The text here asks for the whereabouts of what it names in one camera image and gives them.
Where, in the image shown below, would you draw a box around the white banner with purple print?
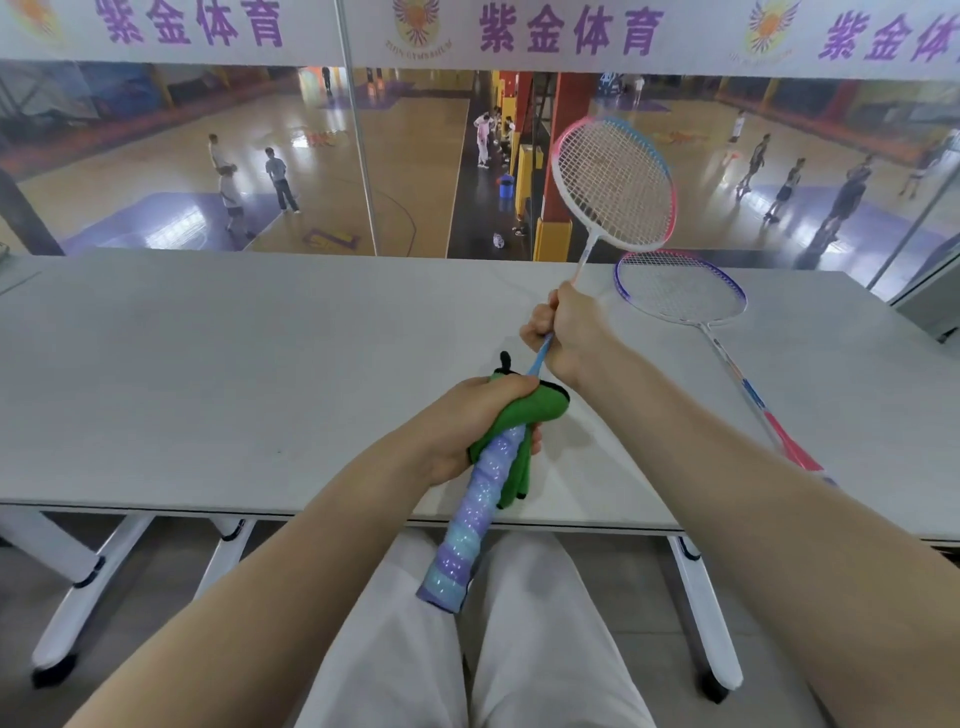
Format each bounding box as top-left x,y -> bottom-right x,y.
0,0 -> 960,82

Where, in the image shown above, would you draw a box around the dark hoop post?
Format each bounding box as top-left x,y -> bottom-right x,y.
0,168 -> 65,258

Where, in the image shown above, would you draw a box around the white table leg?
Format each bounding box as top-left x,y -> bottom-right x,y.
193,517 -> 258,601
0,509 -> 157,690
665,533 -> 745,705

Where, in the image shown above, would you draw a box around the group of distant people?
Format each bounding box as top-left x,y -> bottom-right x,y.
207,67 -> 960,241

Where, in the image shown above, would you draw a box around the person's left hand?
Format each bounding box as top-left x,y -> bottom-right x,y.
416,372 -> 541,487

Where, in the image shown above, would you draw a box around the red pillar with yellow base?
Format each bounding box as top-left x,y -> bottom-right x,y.
532,71 -> 598,263

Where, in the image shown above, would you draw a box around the person's white trousers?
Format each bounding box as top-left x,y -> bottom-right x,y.
296,528 -> 658,728

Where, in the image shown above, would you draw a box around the green black cleaning cloth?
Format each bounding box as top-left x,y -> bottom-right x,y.
466,350 -> 571,511

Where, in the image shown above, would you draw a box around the purple pink badminton racket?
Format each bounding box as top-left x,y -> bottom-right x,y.
613,249 -> 838,489

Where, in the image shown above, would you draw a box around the person's left forearm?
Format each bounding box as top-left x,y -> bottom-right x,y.
67,431 -> 451,728

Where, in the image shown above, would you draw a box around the yellow padded post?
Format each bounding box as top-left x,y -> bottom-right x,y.
513,143 -> 535,219

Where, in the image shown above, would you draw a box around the metal window mullion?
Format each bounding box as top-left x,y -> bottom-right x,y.
333,0 -> 378,258

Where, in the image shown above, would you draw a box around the person's right forearm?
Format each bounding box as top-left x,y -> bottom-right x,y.
569,341 -> 960,728

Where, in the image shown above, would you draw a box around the pink blue badminton racket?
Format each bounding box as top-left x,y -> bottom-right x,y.
416,114 -> 679,615

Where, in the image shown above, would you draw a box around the person's right hand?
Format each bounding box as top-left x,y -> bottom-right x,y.
519,281 -> 628,391

